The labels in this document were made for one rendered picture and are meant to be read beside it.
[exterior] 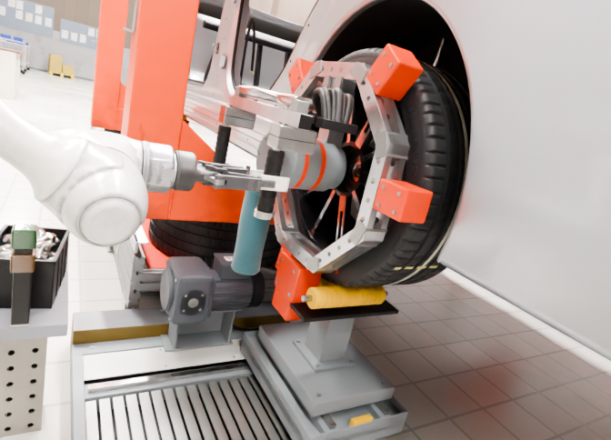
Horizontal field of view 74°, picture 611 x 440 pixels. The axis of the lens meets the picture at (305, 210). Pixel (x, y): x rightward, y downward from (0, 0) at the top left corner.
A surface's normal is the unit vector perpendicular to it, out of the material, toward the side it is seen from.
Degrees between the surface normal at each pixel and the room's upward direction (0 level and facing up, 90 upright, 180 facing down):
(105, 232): 100
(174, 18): 90
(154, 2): 90
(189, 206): 90
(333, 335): 90
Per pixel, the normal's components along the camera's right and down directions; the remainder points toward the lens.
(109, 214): 0.51, 0.56
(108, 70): 0.47, 0.33
